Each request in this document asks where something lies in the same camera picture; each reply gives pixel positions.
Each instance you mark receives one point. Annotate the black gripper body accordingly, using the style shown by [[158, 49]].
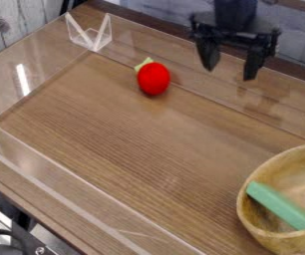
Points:
[[239, 34]]

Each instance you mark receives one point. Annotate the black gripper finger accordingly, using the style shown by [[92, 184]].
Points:
[[254, 63], [209, 53]]

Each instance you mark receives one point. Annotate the brown wooden bowl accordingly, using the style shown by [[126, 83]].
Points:
[[282, 172]]

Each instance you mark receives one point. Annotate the green rectangular stick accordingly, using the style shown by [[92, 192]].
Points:
[[280, 205]]

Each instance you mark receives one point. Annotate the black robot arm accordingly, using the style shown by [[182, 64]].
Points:
[[238, 10]]

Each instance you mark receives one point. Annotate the clear acrylic tray walls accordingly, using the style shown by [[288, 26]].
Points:
[[132, 174]]

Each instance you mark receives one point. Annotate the red plush strawberry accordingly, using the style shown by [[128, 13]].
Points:
[[152, 77]]

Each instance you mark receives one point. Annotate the clear acrylic corner bracket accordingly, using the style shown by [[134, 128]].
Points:
[[92, 39]]

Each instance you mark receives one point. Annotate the black metal bracket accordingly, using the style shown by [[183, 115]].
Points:
[[25, 241]]

